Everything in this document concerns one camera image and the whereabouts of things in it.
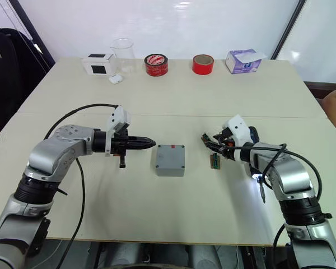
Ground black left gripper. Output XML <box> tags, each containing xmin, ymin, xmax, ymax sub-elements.
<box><xmin>110</xmin><ymin>128</ymin><xmax>157</xmax><ymax>169</ymax></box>

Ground plain red tape roll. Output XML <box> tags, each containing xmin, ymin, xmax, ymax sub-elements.
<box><xmin>192</xmin><ymin>53</ymin><xmax>216</xmax><ymax>76</ymax></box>

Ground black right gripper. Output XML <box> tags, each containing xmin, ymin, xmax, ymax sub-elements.
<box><xmin>204</xmin><ymin>128</ymin><xmax>236</xmax><ymax>161</ymax></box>

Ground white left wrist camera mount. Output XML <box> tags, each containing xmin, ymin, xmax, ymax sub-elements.
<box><xmin>105</xmin><ymin>105</ymin><xmax>132</xmax><ymax>157</ymax></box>

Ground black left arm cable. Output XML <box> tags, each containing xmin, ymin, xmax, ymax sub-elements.
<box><xmin>43</xmin><ymin>103</ymin><xmax>121</xmax><ymax>269</ymax></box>

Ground white cube with black squares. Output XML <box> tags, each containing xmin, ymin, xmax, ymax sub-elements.
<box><xmin>81</xmin><ymin>53</ymin><xmax>114</xmax><ymax>76</ymax></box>

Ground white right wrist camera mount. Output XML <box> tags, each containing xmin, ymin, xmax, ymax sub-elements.
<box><xmin>222</xmin><ymin>114</ymin><xmax>254</xmax><ymax>163</ymax></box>

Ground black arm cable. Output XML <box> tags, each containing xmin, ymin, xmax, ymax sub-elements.
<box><xmin>228</xmin><ymin>142</ymin><xmax>324</xmax><ymax>269</ymax></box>
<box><xmin>43</xmin><ymin>103</ymin><xmax>121</xmax><ymax>269</ymax></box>

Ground grey plastic junction box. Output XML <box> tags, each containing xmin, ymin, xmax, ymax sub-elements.
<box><xmin>155</xmin><ymin>143</ymin><xmax>186</xmax><ymax>178</ymax></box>

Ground purple tissue box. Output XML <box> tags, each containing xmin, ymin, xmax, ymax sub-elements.
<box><xmin>225</xmin><ymin>48</ymin><xmax>268</xmax><ymax>75</ymax></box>

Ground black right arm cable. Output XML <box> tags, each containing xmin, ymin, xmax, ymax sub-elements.
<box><xmin>228</xmin><ymin>142</ymin><xmax>324</xmax><ymax>269</ymax></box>

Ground clear glass beaker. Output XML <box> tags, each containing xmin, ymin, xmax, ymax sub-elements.
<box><xmin>109</xmin><ymin>38</ymin><xmax>136</xmax><ymax>75</ymax></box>

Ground red printed tape roll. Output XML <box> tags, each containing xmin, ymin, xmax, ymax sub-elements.
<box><xmin>143</xmin><ymin>53</ymin><xmax>169</xmax><ymax>77</ymax></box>

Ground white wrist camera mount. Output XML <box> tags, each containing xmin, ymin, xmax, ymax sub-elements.
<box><xmin>222</xmin><ymin>114</ymin><xmax>254</xmax><ymax>163</ymax></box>
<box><xmin>105</xmin><ymin>105</ymin><xmax>132</xmax><ymax>157</ymax></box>

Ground dark diagonal frame bar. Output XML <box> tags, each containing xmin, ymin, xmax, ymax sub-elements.
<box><xmin>8</xmin><ymin>0</ymin><xmax>57</xmax><ymax>64</ymax></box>
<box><xmin>269</xmin><ymin>0</ymin><xmax>308</xmax><ymax>60</ymax></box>

